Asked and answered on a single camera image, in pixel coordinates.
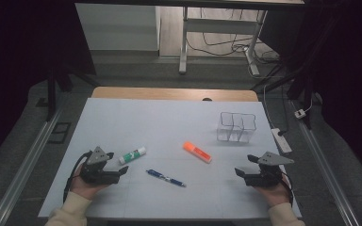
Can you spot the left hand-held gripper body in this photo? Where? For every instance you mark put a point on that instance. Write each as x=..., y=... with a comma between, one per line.
x=98, y=175

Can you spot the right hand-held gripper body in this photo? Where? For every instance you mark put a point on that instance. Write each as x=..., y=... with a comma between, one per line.
x=264, y=179

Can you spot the green and white glue stick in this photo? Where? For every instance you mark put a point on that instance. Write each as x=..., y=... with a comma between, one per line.
x=132, y=155

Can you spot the clear plastic pen holder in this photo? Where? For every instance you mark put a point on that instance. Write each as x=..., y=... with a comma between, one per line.
x=236, y=128

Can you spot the blue pen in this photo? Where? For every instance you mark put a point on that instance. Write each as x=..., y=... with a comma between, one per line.
x=166, y=178

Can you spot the orange highlighter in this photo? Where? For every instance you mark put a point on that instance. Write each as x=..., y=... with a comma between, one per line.
x=197, y=152

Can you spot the person's right hand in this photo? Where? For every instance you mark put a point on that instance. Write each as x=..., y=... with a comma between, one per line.
x=275, y=194

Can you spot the person's left hand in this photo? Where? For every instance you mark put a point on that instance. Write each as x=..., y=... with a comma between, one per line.
x=85, y=190

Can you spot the white power strip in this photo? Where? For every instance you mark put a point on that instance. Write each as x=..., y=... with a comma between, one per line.
x=281, y=140

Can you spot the small white adapter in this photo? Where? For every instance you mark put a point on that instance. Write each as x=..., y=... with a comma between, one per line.
x=300, y=114

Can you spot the white table cover sheet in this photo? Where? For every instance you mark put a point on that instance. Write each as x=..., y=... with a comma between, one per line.
x=169, y=125

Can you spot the small black round grommet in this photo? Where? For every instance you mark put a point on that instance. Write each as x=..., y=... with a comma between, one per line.
x=206, y=99

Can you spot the black metal stand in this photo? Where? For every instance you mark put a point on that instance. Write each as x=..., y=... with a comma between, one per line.
x=308, y=100
x=51, y=94

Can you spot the white cabinet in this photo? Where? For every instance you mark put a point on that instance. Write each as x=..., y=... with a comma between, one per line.
x=116, y=28

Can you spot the black floor socket frame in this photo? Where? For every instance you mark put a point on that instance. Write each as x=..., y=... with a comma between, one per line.
x=59, y=132

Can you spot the aluminium floor rail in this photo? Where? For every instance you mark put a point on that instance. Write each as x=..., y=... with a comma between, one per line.
x=323, y=166
x=28, y=160

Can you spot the white metal desk frame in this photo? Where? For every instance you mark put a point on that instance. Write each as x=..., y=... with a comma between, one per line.
x=220, y=26

